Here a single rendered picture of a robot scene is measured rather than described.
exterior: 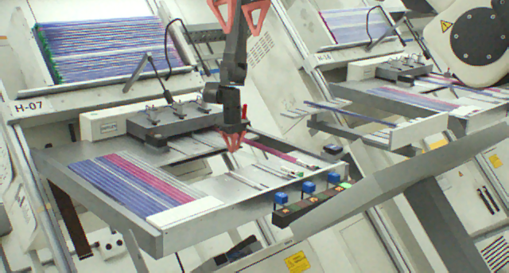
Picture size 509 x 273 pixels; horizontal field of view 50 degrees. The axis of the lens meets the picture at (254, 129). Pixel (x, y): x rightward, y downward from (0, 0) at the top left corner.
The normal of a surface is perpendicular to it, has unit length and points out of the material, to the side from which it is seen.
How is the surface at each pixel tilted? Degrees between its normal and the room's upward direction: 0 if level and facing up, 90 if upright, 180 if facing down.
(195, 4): 90
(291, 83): 90
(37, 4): 90
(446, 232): 90
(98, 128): 134
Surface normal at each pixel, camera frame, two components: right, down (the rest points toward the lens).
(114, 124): 0.68, 0.26
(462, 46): -0.60, 0.07
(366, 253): -0.73, 0.19
